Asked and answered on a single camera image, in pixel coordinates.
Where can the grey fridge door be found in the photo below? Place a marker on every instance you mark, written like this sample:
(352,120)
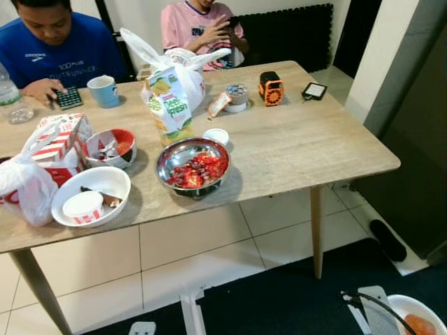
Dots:
(412,209)

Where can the white round bowl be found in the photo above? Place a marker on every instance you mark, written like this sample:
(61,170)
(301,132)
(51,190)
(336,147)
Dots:
(112,180)
(401,306)

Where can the orange fruit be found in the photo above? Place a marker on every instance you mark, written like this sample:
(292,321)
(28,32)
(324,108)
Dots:
(419,325)

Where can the grey two-door fridge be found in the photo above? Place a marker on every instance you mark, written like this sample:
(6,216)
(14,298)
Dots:
(412,105)

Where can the black oval fridge foot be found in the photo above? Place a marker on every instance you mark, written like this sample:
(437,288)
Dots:
(387,241)

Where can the light wooden table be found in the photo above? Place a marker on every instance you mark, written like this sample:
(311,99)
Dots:
(300,139)

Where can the black smartphone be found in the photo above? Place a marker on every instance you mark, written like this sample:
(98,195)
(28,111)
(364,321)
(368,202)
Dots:
(314,91)

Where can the orange black speaker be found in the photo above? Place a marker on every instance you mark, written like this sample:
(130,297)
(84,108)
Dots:
(271,89)

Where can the black foam mat panel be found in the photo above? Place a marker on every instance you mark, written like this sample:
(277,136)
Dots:
(293,38)

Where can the dark carpet mat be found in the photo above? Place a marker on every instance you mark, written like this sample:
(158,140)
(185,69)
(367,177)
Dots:
(293,300)

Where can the small grey cup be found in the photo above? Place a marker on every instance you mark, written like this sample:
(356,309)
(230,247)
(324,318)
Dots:
(239,93)

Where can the small white cup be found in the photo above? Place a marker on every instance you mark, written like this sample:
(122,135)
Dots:
(216,136)

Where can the orange white tag card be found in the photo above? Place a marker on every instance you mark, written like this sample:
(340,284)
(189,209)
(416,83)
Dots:
(218,105)

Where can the red candy pile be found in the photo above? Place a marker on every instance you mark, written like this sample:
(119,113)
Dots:
(199,171)

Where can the black handheld phone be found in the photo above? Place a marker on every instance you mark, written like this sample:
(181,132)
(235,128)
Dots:
(233,22)

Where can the white plastic bag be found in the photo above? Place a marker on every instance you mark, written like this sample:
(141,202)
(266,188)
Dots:
(192,84)

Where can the steel bowl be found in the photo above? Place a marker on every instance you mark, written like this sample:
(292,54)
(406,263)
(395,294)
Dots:
(174,155)

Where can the green juice carton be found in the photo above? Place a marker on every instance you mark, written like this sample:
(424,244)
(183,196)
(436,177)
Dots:
(167,112)

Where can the white floor strip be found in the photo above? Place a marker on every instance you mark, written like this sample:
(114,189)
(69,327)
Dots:
(192,314)

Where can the person in pink shirt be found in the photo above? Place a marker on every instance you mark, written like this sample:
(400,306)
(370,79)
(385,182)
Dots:
(185,24)

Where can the red bowl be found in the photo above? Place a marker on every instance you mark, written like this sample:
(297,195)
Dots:
(127,143)

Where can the blue mug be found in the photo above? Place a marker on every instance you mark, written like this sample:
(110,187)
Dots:
(105,94)

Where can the red white small tub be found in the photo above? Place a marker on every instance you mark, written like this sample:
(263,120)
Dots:
(82,206)

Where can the black calculator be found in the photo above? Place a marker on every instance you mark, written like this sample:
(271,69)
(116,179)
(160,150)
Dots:
(69,98)

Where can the person in blue shirt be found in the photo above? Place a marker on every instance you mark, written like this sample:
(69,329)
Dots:
(77,52)

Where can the red white food box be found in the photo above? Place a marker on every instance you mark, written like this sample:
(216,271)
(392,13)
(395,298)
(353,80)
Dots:
(59,143)

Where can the plastic wrapped paper bucket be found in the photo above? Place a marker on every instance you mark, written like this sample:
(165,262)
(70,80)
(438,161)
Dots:
(24,192)

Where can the clear water bottle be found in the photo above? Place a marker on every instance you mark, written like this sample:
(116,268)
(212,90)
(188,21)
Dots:
(12,101)

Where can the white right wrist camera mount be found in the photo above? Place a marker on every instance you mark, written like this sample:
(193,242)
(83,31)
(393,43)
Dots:
(374,314)

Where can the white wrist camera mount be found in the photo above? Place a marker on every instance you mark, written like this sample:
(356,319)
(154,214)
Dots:
(142,329)
(374,314)

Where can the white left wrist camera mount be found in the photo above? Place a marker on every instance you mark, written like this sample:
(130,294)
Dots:
(142,329)

